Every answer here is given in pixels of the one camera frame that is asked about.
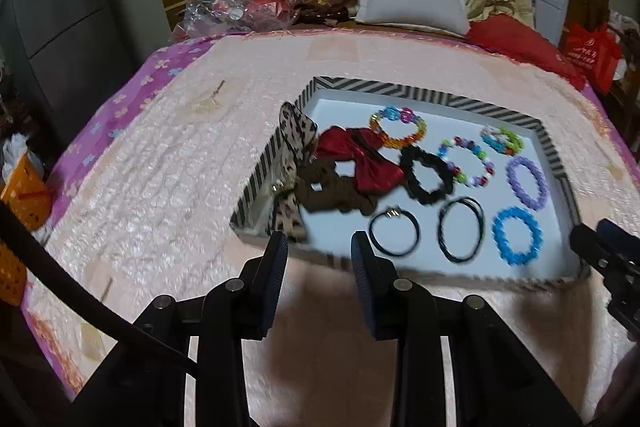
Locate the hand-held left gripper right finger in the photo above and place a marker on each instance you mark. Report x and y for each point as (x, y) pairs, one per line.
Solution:
(365, 287)

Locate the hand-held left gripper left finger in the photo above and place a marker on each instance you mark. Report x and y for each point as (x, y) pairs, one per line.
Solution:
(272, 287)

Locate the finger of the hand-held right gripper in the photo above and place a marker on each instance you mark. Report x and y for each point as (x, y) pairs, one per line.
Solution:
(627, 307)
(600, 247)

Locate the brown scrunchie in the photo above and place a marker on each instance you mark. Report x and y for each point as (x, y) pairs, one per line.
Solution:
(320, 194)

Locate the black scrunchie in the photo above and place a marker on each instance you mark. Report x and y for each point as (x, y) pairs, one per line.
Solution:
(407, 167)

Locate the black white striped tray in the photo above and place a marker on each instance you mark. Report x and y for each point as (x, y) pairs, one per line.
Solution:
(345, 109)

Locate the red satin bow hair clip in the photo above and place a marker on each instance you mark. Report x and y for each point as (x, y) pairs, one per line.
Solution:
(380, 172)

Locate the pink fluffy blanket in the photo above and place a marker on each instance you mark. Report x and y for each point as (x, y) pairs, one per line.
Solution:
(175, 187)

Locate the leopard print bow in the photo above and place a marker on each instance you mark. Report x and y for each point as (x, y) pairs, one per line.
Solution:
(295, 127)

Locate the red shopping bag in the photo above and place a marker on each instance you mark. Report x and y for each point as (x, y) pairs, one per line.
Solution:
(590, 52)

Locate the red cushion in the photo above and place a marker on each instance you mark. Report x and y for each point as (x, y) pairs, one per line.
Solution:
(515, 42)

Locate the purple flower bed sheet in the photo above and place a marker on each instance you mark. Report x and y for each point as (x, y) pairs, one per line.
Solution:
(150, 72)

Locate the orange plastic basket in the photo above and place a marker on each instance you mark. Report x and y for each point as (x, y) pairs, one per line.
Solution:
(25, 192)
(10, 272)

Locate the red plastic bag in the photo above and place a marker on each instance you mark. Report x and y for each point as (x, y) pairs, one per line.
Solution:
(270, 9)

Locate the clear plastic bag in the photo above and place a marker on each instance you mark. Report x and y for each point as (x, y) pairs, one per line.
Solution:
(210, 9)

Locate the white plastic bag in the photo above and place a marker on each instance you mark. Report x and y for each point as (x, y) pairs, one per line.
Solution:
(15, 149)

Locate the grey refrigerator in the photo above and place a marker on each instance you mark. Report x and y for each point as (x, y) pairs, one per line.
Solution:
(65, 7)

